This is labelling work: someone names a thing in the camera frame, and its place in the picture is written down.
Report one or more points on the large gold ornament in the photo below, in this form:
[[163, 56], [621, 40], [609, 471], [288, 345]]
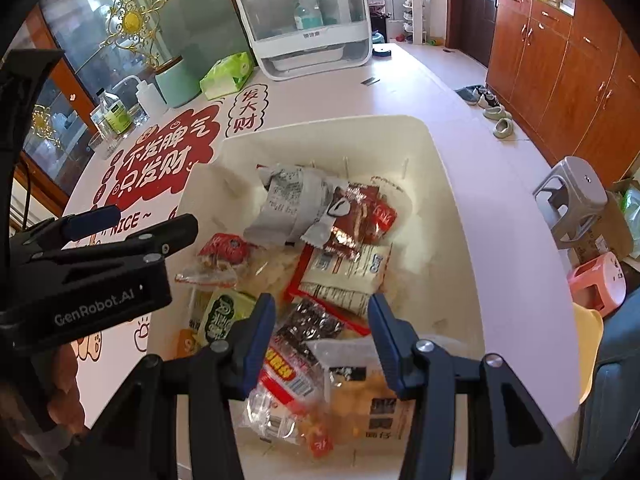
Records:
[[131, 21]]

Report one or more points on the glass bottle with green label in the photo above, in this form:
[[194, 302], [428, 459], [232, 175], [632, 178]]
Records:
[[116, 117]]

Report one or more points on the brown wooden cabinets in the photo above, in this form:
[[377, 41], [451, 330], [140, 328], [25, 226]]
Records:
[[565, 85]]

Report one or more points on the mint green canister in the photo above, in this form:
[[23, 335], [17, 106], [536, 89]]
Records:
[[177, 87]]

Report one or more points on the person's left hand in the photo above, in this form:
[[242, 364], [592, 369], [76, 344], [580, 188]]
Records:
[[65, 390]]

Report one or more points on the green tissue pack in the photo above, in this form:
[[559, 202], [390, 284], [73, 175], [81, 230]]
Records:
[[225, 77]]

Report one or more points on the clear drinking glass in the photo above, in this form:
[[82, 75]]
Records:
[[102, 147]]

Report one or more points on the white plastic storage bin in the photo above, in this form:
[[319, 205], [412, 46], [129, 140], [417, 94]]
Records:
[[450, 260]]

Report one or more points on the white shoe rack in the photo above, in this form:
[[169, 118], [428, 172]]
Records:
[[415, 5]]

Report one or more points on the pink plastic stool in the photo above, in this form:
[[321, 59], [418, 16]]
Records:
[[600, 280]]

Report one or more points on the pale yellow plastic object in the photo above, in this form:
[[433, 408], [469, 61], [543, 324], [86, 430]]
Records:
[[587, 355]]

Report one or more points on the grey-blue snack packet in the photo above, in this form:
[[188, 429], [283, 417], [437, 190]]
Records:
[[290, 200]]

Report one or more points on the white squeeze bottle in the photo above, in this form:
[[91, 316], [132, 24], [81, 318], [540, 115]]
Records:
[[150, 102]]

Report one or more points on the grey plastic stool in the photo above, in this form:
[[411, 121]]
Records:
[[575, 185]]

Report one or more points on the dark blue cloth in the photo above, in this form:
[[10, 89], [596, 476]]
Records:
[[615, 400]]

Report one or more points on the cardboard box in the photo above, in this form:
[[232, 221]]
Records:
[[607, 235]]

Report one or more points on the white countertop storage cabinet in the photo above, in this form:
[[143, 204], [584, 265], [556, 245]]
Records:
[[310, 55]]

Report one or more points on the white barcode label packet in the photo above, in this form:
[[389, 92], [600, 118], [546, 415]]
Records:
[[340, 275]]

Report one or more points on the green snack packet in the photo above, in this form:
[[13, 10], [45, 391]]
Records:
[[220, 317]]

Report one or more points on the small gold ornament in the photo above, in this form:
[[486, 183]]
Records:
[[44, 124]]

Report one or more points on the dark brown snack packet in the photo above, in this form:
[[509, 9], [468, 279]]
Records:
[[310, 327]]

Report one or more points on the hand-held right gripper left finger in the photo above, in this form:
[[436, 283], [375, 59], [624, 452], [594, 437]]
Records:
[[255, 340]]

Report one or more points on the green plastic bag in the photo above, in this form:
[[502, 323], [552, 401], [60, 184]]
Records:
[[630, 215]]

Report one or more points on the red and yellow strip packet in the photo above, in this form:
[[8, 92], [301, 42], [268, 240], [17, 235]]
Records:
[[285, 380]]

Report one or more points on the black round object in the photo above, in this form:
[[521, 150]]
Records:
[[382, 52]]

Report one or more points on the pale green slipper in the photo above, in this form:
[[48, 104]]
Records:
[[504, 129]]

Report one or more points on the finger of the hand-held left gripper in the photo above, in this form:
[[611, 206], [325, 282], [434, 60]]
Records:
[[170, 232], [95, 220]]

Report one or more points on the pale rice cracker packet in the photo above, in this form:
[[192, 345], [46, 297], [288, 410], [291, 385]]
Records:
[[270, 270]]

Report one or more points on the red round snack packet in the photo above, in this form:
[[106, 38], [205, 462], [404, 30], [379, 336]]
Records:
[[225, 250]]

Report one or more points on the dark wooden door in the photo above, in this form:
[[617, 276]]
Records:
[[480, 10]]

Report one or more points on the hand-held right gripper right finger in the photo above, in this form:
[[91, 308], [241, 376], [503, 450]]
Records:
[[390, 345]]

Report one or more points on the dark grey shoe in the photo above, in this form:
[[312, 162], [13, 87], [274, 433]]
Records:
[[469, 95]]

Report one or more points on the yellow yolk pastry packet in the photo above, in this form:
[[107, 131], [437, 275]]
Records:
[[360, 400]]

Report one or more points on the orange snack packet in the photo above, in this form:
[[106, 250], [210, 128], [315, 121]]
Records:
[[189, 342]]

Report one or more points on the dark red snack packet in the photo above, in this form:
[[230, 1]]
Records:
[[365, 215]]

